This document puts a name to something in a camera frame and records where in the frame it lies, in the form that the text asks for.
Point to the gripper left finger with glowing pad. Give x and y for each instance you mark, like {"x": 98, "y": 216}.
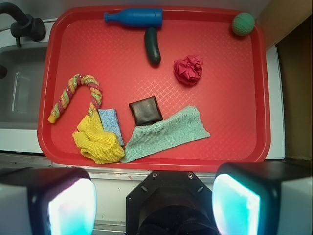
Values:
{"x": 47, "y": 201}

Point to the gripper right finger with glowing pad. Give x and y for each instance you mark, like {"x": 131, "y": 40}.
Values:
{"x": 264, "y": 198}

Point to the green rubber ball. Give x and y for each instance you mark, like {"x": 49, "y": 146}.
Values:
{"x": 243, "y": 24}

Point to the crumpled red paper ball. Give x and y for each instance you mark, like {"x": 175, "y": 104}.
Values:
{"x": 188, "y": 70}

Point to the yellow knitted cloth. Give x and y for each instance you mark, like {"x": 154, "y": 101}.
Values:
{"x": 95, "y": 143}

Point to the red plastic tray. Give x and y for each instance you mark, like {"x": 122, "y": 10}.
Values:
{"x": 231, "y": 96}

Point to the light green microfibre cloth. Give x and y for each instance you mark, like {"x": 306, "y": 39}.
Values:
{"x": 182, "y": 127}

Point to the blue sponge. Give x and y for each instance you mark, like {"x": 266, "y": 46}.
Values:
{"x": 110, "y": 122}

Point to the grey toy sink basin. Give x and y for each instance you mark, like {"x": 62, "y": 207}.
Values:
{"x": 20, "y": 89}

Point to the dark brown leather pouch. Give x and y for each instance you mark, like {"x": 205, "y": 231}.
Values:
{"x": 146, "y": 111}

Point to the brown cardboard panel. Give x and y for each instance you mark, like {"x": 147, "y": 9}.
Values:
{"x": 288, "y": 26}

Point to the dark grey toy faucet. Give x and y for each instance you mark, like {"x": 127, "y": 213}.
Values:
{"x": 25, "y": 25}

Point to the dark green toy cucumber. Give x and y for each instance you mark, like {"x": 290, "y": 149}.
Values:
{"x": 151, "y": 46}

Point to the blue plastic toy bottle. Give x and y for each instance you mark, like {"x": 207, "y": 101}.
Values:
{"x": 136, "y": 17}

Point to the multicolour twisted rope toy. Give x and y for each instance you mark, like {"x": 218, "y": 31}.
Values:
{"x": 72, "y": 85}

